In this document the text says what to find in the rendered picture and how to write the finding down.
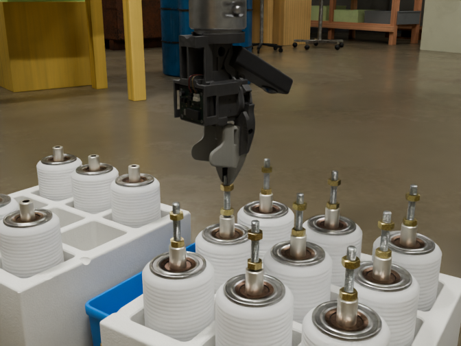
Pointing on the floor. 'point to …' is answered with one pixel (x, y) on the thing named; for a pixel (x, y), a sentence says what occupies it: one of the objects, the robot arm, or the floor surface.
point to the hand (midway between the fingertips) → (230, 173)
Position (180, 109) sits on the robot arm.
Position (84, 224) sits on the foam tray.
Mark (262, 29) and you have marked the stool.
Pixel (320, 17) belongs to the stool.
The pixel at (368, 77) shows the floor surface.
